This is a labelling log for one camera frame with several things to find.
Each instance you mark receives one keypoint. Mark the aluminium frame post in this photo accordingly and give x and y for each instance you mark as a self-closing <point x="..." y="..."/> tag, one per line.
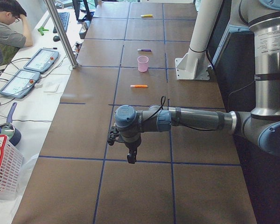
<point x="60" y="30"/>

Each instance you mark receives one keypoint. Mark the purple highlighter pen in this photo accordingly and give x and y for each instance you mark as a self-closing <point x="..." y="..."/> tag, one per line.
<point x="144" y="50"/>

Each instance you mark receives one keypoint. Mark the teach pendant tablet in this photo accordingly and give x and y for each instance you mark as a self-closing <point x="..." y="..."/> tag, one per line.
<point x="20" y="84"/>
<point x="42" y="60"/>

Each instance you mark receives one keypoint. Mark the pink mesh pen holder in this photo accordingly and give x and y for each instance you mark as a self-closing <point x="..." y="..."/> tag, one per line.
<point x="142" y="63"/>

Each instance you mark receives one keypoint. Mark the orange highlighter pen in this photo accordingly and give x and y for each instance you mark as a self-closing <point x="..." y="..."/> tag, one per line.
<point x="138" y="86"/>

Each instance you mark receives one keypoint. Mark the black keyboard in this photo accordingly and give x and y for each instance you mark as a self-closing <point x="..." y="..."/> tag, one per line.
<point x="64" y="18"/>

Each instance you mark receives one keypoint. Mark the white tissue paper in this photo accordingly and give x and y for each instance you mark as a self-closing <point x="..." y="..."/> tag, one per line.
<point x="51" y="87"/>

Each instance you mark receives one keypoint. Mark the black computer mouse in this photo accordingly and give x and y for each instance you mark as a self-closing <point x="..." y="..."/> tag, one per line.
<point x="56" y="38"/>

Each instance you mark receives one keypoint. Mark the blue frying pan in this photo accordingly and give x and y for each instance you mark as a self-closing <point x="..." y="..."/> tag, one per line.
<point x="8" y="129"/>

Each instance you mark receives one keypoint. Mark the yellow highlighter pen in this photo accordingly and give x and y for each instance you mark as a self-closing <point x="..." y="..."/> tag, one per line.
<point x="146" y="15"/>

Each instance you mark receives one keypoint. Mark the seated person grey shirt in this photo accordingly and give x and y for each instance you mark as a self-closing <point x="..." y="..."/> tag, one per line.
<point x="10" y="12"/>

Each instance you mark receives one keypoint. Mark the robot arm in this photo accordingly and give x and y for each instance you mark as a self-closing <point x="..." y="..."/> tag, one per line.
<point x="261" y="126"/>

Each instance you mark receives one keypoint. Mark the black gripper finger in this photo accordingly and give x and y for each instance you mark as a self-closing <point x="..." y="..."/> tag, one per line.
<point x="132" y="158"/>
<point x="129" y="158"/>

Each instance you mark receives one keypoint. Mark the far teach pendant tablet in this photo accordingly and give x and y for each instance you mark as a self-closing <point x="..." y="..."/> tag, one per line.
<point x="42" y="60"/>

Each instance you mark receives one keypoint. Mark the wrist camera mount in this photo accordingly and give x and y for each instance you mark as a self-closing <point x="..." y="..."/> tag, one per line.
<point x="113" y="136"/>

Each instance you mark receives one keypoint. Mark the near teach pendant tablet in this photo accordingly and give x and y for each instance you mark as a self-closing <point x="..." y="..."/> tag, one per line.
<point x="20" y="84"/>

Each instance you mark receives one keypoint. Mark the green plastic clamp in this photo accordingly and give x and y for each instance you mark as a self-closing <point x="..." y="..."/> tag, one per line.
<point x="41" y="30"/>

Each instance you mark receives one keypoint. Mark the white pillar with base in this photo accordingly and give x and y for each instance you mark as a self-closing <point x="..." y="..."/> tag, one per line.
<point x="194" y="64"/>

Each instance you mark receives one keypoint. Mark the red white plastic basket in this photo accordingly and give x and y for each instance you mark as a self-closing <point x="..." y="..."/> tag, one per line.
<point x="10" y="166"/>

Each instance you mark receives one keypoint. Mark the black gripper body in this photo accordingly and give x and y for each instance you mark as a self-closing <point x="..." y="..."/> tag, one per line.
<point x="132" y="146"/>

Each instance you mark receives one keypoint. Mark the black monitor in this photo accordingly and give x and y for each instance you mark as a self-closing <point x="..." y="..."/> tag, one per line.
<point x="82" y="11"/>

